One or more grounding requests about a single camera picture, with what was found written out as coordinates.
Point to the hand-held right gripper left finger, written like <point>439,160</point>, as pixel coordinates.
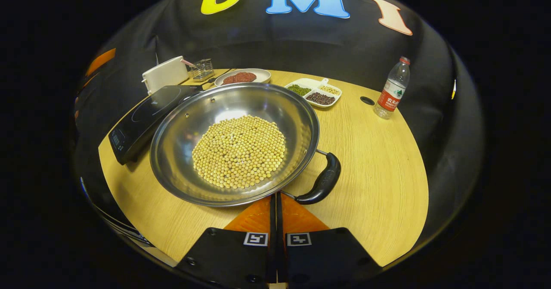
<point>232,254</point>

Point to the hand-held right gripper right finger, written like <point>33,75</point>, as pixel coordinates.
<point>323,254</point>

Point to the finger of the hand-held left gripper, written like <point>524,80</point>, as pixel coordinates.
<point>101,60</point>

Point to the black induction cooktop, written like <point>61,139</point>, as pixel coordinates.
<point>137,121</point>

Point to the stainless steel pot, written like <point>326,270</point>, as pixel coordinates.
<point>181,151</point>

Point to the white toaster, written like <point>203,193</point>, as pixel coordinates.
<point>165,74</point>

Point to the pink straw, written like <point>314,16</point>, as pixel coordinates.
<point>187,63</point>

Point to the large soybean heap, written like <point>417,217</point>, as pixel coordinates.
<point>239,151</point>

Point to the red meat slice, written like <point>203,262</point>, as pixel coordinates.
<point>229,79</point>
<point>246,77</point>

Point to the dark red bean portion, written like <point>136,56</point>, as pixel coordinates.
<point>320,98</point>

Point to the black backdrop cloth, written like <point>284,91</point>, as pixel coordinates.
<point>258,43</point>

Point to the black table grommet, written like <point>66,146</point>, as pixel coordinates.
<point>367,100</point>

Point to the white round plate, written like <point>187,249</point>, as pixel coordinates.
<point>263,76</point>

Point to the small soybean portion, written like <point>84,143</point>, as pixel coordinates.
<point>329,90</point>

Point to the green mung bean portion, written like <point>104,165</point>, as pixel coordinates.
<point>299,90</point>

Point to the white divided dish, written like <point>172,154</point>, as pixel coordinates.
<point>312,87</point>

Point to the clear water bottle red label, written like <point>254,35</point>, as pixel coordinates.
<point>391,95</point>

